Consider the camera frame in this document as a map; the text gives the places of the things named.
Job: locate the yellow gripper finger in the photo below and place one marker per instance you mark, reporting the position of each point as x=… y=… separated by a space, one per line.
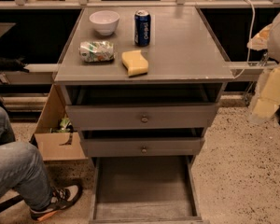
x=259 y=41
x=266 y=100

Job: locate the yellow sponge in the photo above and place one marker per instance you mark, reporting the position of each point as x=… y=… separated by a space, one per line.
x=135 y=63

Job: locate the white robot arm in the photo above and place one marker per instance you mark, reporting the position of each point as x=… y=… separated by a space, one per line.
x=273 y=44

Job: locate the grey top drawer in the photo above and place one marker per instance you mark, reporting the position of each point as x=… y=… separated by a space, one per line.
x=136 y=117

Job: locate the grey drawer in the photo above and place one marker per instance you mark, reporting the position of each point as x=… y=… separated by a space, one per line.
x=145 y=190
x=130 y=146
x=136 y=117

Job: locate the grey drawer cabinet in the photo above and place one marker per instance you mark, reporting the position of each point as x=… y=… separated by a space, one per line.
x=185 y=67

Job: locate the grey middle drawer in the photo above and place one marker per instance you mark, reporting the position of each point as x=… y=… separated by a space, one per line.
x=130 y=146

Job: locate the grey bottom drawer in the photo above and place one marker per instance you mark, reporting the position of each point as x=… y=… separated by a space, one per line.
x=145 y=190

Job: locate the blue pepsi can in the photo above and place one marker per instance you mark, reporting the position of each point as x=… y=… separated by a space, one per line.
x=142 y=21

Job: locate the white bowl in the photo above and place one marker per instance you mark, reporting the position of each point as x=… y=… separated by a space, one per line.
x=104 y=22

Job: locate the crushed green white can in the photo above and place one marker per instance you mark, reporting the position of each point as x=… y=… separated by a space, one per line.
x=96 y=51

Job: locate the green item in box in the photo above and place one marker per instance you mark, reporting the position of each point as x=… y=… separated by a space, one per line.
x=65 y=126

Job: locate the cardboard box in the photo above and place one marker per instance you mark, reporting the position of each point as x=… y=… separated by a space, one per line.
x=55 y=142

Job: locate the black white sneaker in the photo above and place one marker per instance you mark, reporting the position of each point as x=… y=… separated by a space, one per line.
x=61 y=200

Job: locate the person leg in jeans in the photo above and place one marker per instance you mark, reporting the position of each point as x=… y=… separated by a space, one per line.
x=22 y=168

